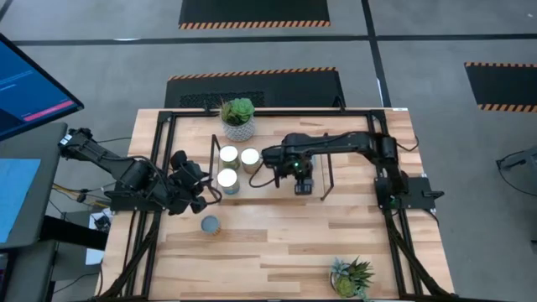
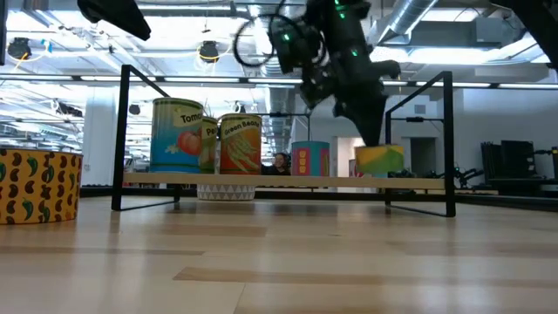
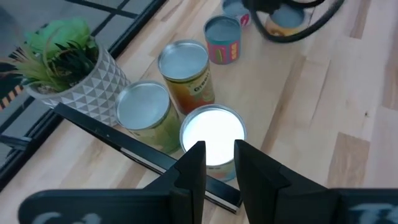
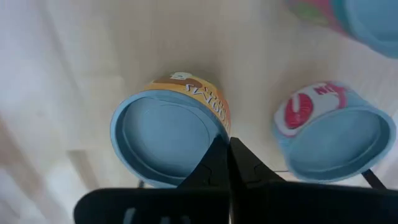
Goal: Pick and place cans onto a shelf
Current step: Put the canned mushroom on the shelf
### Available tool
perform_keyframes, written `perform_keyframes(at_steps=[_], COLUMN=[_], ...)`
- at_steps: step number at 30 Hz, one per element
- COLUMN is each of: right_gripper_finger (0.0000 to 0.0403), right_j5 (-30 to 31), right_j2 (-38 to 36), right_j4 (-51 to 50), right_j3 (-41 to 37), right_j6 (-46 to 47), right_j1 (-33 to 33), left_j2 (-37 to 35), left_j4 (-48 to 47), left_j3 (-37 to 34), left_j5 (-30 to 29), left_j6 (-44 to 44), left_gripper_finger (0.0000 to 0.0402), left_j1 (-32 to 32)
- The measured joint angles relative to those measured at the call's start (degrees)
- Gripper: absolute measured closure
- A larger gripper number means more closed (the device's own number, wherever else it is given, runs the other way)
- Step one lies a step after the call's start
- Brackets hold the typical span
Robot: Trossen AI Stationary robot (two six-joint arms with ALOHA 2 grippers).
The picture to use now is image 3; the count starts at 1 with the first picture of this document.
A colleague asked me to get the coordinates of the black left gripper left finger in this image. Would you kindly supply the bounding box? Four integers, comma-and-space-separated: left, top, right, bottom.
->
17, 140, 208, 224

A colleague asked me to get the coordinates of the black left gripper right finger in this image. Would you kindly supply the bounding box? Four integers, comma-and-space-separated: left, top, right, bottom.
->
233, 139, 398, 224

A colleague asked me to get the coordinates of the white red labelled can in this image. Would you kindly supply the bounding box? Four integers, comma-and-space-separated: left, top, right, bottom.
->
221, 0, 251, 27

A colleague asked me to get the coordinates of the yellow green mushroom can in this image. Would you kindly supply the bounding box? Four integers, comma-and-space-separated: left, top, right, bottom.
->
264, 4, 306, 37

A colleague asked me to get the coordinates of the yellow chili bean pattern can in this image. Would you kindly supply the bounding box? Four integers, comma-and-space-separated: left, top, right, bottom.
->
203, 15, 243, 65

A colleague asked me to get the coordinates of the orange green beans can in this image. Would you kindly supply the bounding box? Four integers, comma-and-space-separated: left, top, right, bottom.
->
157, 39, 216, 116

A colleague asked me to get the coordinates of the green peas can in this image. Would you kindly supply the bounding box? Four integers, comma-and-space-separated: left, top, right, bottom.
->
114, 80, 183, 155

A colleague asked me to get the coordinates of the blue tomato can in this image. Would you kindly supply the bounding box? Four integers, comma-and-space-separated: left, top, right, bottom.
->
179, 104, 248, 183

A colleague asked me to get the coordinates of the grey triangle pattern plant pot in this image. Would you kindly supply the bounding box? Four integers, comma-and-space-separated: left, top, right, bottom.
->
23, 42, 131, 128

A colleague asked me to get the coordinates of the orange black striped tape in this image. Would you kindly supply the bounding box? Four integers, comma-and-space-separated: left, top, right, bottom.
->
0, 83, 25, 111

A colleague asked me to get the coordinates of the green artificial plant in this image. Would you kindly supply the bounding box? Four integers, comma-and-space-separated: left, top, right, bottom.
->
9, 17, 100, 94

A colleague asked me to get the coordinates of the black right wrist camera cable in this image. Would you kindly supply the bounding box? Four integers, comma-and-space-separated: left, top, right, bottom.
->
248, 0, 346, 44

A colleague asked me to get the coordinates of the wooden shelf with black frame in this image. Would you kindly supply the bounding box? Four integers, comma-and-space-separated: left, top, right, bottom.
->
54, 0, 312, 215

